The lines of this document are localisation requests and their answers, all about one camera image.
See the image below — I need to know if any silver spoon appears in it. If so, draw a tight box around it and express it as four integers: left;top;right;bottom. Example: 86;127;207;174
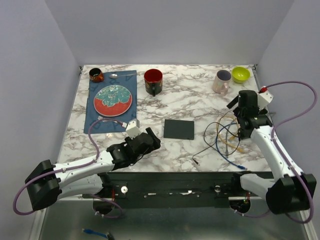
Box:
108;73;137;80

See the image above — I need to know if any small brown cup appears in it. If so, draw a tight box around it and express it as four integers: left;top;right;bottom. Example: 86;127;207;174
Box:
89;67;104;83

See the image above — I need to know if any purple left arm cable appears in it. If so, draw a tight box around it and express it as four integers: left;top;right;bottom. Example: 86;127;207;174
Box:
12;119;128;220

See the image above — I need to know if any black power cord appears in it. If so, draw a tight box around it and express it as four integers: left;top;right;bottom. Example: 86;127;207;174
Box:
191;109;242;166

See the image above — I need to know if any red and teal plate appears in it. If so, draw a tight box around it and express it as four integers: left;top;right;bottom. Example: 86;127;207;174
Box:
93;85;133;117

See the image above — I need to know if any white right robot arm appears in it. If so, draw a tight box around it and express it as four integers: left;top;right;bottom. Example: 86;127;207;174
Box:
227;90;317;215

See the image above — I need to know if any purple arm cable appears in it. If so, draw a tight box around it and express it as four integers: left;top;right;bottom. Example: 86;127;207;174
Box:
234;80;320;224
12;119;128;220

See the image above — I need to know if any blue ethernet cable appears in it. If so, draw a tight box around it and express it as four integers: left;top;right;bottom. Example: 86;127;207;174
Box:
214;121;247;171

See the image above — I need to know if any pink mug purple inside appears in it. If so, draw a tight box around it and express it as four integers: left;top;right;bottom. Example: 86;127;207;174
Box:
212;69;232;96

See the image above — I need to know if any black mug red inside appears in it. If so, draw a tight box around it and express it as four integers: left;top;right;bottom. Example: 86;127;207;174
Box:
143;68;163;97

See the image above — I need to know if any yellow ethernet cable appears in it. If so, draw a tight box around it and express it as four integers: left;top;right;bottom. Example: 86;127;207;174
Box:
216;116;245;153

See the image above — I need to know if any grey ethernet cable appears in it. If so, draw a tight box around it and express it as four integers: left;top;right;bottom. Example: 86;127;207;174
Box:
223;111;277;157

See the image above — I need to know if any black mounting base plate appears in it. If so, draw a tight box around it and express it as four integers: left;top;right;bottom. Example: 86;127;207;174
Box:
97;171;247;209

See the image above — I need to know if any black network switch box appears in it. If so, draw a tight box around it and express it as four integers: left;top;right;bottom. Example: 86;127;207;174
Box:
163;119;195;140

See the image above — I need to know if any lime green bowl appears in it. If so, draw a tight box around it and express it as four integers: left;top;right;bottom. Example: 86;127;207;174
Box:
231;66;251;84

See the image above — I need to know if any blue cable on floor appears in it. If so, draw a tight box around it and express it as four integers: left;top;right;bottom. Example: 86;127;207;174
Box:
82;227;113;240

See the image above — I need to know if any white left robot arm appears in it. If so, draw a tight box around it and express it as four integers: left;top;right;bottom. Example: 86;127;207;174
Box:
25;127;161;211

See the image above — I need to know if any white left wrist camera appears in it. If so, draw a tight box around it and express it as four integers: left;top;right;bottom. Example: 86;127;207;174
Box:
122;118;141;139

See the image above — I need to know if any blue placemat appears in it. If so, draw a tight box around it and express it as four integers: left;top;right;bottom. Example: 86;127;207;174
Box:
83;70;137;134

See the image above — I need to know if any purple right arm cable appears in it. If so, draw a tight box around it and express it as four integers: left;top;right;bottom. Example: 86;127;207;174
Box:
234;80;320;224

